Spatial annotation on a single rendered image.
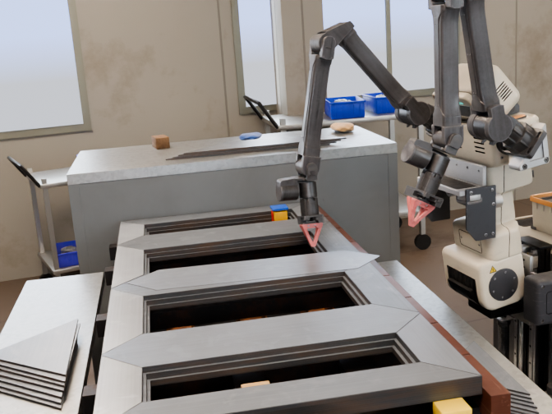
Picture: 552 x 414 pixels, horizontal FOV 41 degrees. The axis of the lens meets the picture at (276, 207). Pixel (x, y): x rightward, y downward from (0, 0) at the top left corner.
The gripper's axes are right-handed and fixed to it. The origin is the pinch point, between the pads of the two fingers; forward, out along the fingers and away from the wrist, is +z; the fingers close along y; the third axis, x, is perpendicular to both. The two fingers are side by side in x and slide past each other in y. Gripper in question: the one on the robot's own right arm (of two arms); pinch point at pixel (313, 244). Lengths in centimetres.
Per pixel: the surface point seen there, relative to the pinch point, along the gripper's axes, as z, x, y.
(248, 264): 3.4, -22.1, 9.5
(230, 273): 5.1, -28.3, 16.3
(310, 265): 5.2, -5.2, 17.8
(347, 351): 20, -9, 69
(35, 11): -151, -112, -253
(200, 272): 4.1, -36.7, 11.6
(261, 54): -121, 35, -282
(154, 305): 11, -51, 26
